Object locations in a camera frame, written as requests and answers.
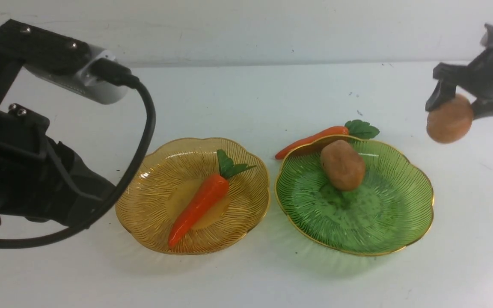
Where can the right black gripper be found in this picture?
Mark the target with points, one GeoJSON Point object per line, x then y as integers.
{"type": "Point", "coordinates": [450, 77]}

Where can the toy potato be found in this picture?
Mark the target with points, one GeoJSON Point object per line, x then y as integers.
{"type": "Point", "coordinates": [451, 121]}
{"type": "Point", "coordinates": [344, 167]}

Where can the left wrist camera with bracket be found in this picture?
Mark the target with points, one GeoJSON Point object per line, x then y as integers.
{"type": "Point", "coordinates": [64, 61]}

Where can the toy carrot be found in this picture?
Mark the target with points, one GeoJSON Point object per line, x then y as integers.
{"type": "Point", "coordinates": [212, 190]}
{"type": "Point", "coordinates": [357, 128]}

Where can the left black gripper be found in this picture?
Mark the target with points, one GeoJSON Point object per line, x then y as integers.
{"type": "Point", "coordinates": [41, 179]}

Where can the amber ribbed plastic plate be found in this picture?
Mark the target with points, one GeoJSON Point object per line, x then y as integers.
{"type": "Point", "coordinates": [166, 182]}

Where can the green ribbed plastic plate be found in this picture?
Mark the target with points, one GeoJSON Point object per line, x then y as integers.
{"type": "Point", "coordinates": [390, 210]}

